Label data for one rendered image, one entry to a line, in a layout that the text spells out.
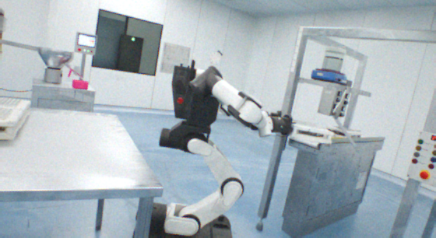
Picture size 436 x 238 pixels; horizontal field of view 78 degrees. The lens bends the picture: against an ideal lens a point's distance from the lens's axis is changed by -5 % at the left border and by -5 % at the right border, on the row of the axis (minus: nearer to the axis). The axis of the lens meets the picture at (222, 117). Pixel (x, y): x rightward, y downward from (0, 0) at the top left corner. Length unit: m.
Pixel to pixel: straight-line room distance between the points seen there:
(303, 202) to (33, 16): 5.42
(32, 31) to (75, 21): 0.77
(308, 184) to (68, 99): 2.58
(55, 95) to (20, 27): 2.94
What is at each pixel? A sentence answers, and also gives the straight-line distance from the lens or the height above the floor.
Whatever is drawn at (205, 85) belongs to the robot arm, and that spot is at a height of 1.14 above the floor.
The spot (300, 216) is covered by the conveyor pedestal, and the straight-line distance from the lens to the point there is 2.49.
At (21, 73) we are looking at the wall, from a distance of 6.23.
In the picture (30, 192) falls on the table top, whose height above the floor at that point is 0.81.
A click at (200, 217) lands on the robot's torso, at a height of 0.34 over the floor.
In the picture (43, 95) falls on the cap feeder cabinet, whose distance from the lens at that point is 3.42.
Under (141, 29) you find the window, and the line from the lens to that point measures 6.53.
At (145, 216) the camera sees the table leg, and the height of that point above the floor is 0.71.
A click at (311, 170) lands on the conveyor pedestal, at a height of 0.60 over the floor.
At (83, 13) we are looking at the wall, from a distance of 6.28.
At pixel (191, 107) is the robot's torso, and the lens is 1.56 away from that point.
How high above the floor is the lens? 1.23
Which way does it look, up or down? 9 degrees down
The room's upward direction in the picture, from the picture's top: 11 degrees clockwise
